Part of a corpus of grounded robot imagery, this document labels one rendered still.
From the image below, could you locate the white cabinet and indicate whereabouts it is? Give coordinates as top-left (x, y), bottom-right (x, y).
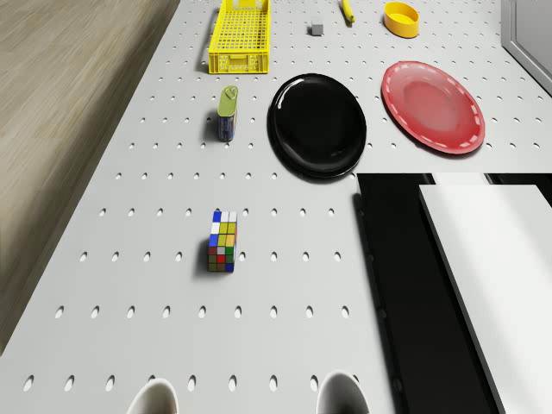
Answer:
top-left (499, 0), bottom-right (552, 98)

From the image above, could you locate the yellow mug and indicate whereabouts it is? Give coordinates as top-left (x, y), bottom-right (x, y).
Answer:
top-left (126, 378), bottom-right (180, 414)

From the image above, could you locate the black mug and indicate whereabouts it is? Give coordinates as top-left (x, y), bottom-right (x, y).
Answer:
top-left (316, 371), bottom-right (371, 414)

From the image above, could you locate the red plate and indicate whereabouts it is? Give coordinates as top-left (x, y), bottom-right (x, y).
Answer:
top-left (380, 60), bottom-right (486, 155)

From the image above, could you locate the flat-sided can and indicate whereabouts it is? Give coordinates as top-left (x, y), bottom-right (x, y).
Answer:
top-left (216, 85), bottom-right (239, 143)

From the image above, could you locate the black plate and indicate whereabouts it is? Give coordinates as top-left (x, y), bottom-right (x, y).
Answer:
top-left (266, 73), bottom-right (368, 179)

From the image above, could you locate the puzzle cube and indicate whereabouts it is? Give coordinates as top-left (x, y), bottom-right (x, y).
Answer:
top-left (207, 210), bottom-right (238, 273)

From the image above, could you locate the yellow basket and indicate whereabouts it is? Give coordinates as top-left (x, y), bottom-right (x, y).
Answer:
top-left (208, 0), bottom-right (272, 75)

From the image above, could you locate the yellow bowl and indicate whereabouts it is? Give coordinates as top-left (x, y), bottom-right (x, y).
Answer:
top-left (384, 1), bottom-right (421, 39)

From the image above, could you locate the black stove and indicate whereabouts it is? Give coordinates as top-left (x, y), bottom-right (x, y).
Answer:
top-left (355, 172), bottom-right (552, 414)

